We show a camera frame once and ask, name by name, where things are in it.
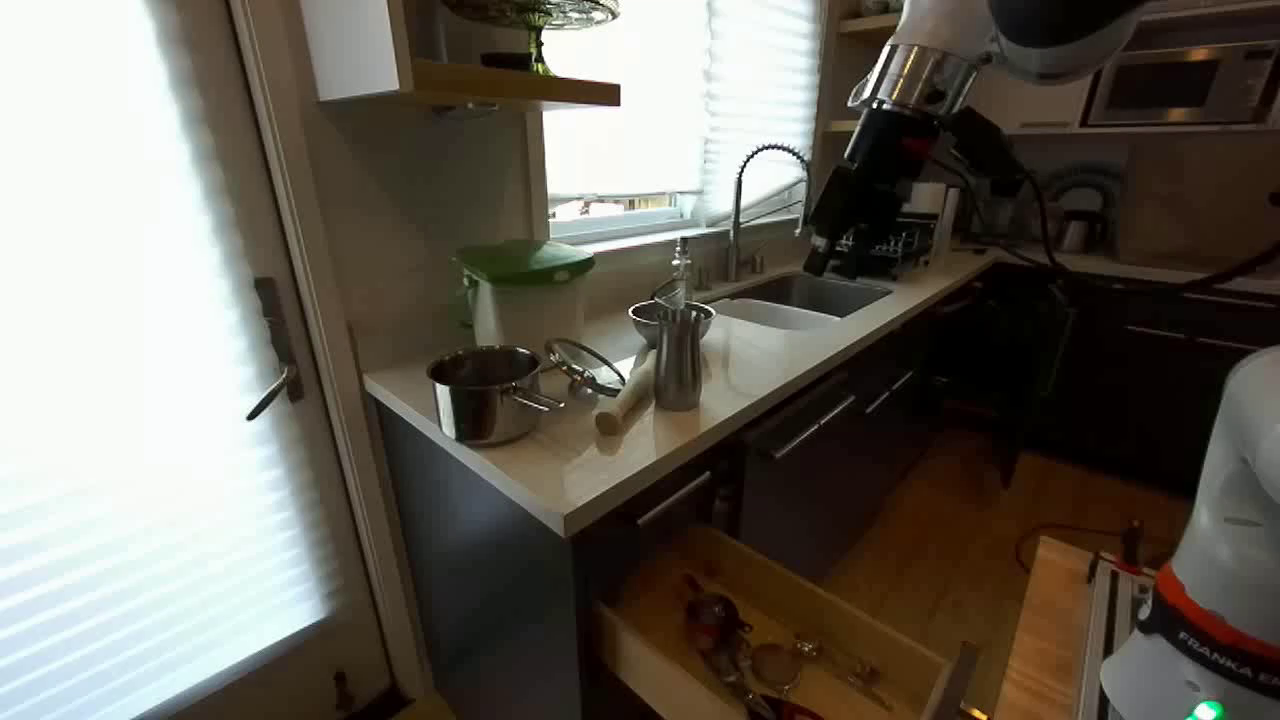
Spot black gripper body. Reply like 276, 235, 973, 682
802, 108, 938, 275

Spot tall silver vessel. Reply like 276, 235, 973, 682
655, 244, 699, 411

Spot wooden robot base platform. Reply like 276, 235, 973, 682
997, 537, 1092, 720

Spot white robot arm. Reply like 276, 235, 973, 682
802, 0, 1280, 720

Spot kitchen sink basin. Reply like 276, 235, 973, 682
715, 273, 892, 331

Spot chrome kitchen faucet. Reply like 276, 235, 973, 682
723, 138, 814, 284

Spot steel mixing bowl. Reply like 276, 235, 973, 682
627, 299, 715, 342

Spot wooden rolling pin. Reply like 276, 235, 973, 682
593, 350, 655, 437

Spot glass pot lid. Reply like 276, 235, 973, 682
543, 340, 627, 395

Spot built-in microwave oven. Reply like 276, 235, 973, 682
1087, 42, 1280, 126

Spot steel saucepan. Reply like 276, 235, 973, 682
426, 342, 558, 449

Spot open wooden drawer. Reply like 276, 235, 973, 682
597, 522, 976, 720

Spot utensils in drawer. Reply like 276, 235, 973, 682
685, 581, 887, 720

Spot door handle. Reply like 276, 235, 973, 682
245, 275, 304, 425

